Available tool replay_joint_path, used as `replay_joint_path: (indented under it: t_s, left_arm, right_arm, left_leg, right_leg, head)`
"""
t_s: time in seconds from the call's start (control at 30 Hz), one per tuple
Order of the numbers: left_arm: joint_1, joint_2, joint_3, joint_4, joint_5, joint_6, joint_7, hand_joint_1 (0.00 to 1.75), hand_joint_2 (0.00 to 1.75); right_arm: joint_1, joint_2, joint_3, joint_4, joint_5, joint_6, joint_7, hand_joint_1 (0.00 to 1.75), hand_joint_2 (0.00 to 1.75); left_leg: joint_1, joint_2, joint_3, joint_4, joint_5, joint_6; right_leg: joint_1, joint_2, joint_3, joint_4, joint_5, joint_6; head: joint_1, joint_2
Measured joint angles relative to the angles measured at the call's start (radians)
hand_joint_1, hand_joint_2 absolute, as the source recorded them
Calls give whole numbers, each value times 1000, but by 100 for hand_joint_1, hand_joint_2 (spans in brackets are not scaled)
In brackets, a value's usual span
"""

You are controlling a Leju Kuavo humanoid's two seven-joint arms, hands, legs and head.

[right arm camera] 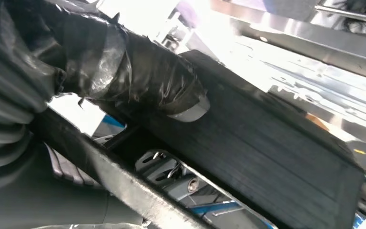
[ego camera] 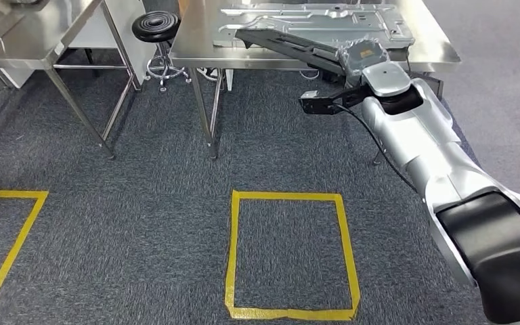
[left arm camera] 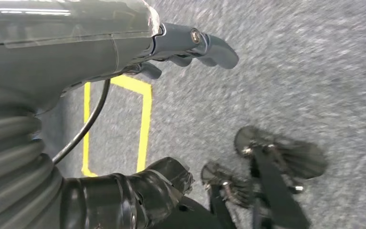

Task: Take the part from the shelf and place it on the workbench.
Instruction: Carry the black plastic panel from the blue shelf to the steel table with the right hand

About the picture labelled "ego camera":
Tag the yellow floor tape square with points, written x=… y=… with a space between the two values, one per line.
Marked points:
x=235 y=251

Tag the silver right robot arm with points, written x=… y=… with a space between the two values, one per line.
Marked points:
x=421 y=134

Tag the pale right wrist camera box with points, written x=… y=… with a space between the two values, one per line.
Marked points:
x=310 y=94

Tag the black plastic plate frame part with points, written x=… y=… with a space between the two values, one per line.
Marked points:
x=287 y=45

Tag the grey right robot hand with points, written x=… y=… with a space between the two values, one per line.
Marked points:
x=363 y=54

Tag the black box under workbench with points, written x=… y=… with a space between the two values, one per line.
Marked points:
x=331 y=77

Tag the silver sheet metal panel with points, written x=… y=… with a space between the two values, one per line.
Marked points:
x=314 y=20

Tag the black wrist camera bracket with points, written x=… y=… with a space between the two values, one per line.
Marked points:
x=318 y=106

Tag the stainless steel workbench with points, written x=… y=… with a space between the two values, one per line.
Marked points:
x=197 y=36

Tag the stainless steel table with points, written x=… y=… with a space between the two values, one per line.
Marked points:
x=26 y=31

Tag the white side panel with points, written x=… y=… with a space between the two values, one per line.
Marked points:
x=85 y=36

